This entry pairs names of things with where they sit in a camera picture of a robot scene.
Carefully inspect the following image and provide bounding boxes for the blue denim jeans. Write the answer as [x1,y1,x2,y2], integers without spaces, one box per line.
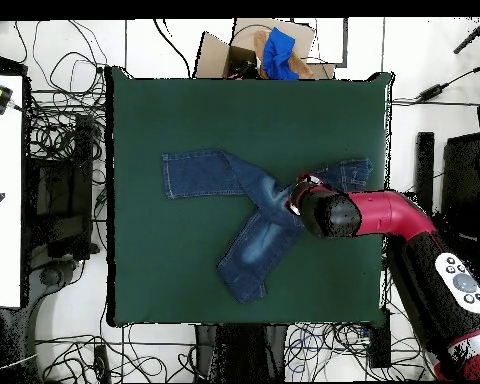
[161,148,374,305]

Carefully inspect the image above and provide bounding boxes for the black flat panel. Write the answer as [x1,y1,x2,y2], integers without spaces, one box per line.
[439,131,480,242]

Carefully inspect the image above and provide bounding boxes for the dark green table cloth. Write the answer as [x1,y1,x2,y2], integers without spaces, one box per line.
[105,65,394,327]

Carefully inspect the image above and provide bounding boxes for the black upright bar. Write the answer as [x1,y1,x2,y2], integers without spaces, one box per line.
[413,131,436,209]

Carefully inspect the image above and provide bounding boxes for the bright blue cloth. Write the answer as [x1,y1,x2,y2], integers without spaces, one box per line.
[261,26,301,80]

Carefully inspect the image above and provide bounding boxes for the brown cardboard box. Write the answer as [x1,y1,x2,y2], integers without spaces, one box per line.
[193,17,337,80]

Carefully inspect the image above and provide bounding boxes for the black rectangular box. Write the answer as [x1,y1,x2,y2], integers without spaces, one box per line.
[367,306,392,369]

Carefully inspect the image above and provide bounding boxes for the black equipment stand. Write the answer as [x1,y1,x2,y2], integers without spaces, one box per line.
[26,113,99,261]

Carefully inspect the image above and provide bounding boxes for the black rod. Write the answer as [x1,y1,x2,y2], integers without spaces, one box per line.
[452,17,480,55]

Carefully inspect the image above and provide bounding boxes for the grey swivel chair base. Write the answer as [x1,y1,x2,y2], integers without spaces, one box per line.
[25,257,83,321]

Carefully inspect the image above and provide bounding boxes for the black power strip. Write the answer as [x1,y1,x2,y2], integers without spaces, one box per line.
[92,343,112,383]

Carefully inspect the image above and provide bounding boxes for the white side table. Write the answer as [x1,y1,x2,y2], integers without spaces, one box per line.
[0,74,24,308]

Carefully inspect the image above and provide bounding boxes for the black cable bundle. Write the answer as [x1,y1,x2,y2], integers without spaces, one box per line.
[283,321,371,381]
[14,19,109,163]
[35,322,199,383]

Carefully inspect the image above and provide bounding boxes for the black power adapter cable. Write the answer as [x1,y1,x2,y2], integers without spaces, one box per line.
[391,59,480,107]

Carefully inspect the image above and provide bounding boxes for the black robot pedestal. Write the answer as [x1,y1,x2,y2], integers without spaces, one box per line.
[194,324,289,383]

